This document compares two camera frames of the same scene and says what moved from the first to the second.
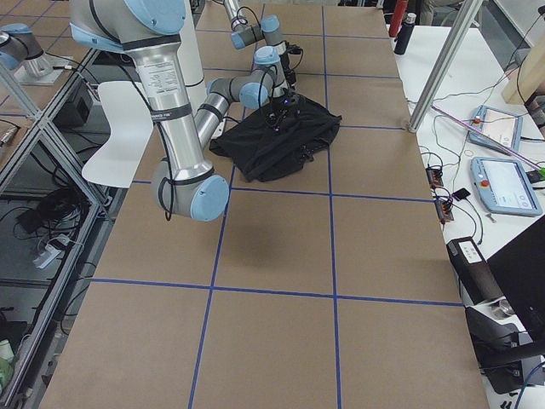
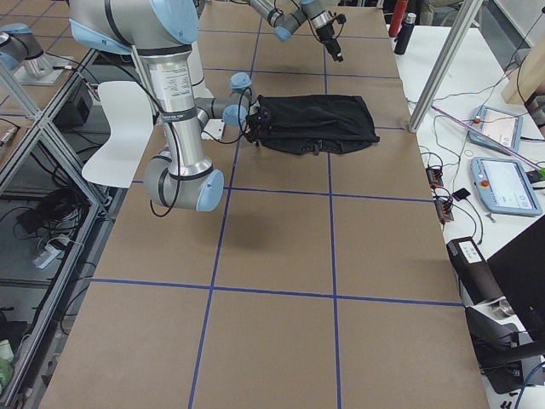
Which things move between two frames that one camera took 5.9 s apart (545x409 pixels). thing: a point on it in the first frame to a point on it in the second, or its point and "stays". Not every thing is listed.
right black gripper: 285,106 to 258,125
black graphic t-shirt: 265,153 to 316,123
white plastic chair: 131,129 stays
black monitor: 519,268 stays
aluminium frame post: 447,61 stays
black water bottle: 405,34 stays
